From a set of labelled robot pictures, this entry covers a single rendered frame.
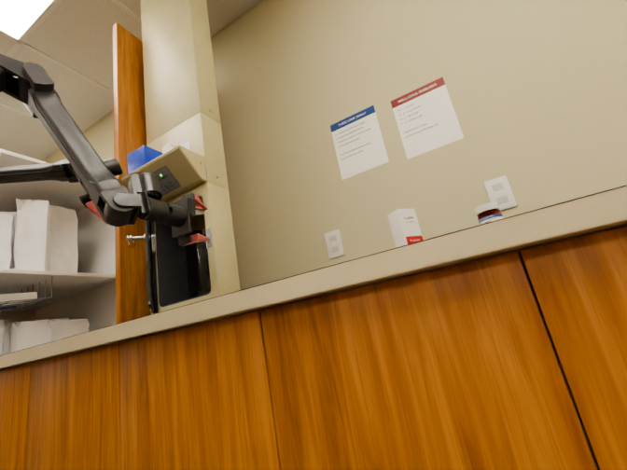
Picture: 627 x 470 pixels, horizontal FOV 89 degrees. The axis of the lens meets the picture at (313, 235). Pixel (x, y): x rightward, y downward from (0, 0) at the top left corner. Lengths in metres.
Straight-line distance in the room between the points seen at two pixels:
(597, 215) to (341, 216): 1.00
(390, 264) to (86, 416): 0.89
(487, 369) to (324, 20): 1.68
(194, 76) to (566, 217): 1.34
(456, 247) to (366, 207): 0.87
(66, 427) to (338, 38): 1.77
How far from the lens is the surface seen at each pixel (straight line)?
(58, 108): 1.03
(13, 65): 1.09
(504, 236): 0.50
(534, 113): 1.37
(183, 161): 1.22
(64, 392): 1.21
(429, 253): 0.50
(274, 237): 1.51
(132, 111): 1.71
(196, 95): 1.45
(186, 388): 0.81
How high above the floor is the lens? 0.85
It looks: 16 degrees up
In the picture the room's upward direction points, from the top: 11 degrees counter-clockwise
